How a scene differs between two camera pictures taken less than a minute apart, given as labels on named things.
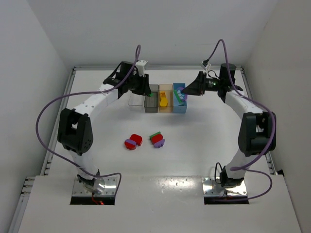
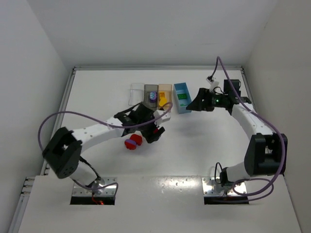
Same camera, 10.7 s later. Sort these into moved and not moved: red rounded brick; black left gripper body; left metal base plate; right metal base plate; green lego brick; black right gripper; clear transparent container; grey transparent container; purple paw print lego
Moved: black right gripper; purple paw print lego; black left gripper body; green lego brick
Not moved: grey transparent container; red rounded brick; right metal base plate; left metal base plate; clear transparent container
